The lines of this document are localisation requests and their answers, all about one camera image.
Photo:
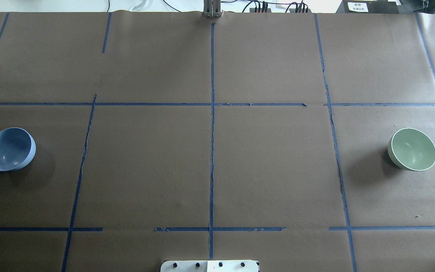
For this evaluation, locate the blue bowl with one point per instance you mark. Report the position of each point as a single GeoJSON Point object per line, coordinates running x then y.
{"type": "Point", "coordinates": [17, 149]}

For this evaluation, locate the green bowl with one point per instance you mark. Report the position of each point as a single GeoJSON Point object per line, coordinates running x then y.
{"type": "Point", "coordinates": [411, 149]}

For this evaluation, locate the black power strip left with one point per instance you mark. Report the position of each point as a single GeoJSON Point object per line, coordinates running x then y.
{"type": "Point", "coordinates": [258, 7]}

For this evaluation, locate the black power strip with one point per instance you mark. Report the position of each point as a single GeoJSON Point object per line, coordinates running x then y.
{"type": "Point", "coordinates": [298, 7]}
{"type": "Point", "coordinates": [258, 7]}

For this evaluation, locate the black power strip right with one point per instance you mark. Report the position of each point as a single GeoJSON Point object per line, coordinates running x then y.
{"type": "Point", "coordinates": [298, 7]}

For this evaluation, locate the black box with label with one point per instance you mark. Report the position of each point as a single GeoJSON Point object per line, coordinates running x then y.
{"type": "Point", "coordinates": [367, 6]}

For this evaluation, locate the aluminium frame post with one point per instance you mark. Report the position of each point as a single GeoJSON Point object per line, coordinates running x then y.
{"type": "Point", "coordinates": [212, 8]}

